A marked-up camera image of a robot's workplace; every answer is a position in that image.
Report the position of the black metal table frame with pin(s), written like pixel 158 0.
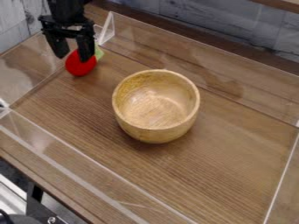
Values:
pixel 37 209

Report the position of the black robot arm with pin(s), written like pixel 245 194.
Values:
pixel 65 9

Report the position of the light wooden bowl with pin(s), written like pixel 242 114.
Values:
pixel 157 104

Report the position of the clear acrylic tray wall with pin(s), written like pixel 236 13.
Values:
pixel 230 172

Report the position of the red plush fruit green leaf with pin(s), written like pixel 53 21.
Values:
pixel 80 68

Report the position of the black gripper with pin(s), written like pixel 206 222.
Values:
pixel 78 27

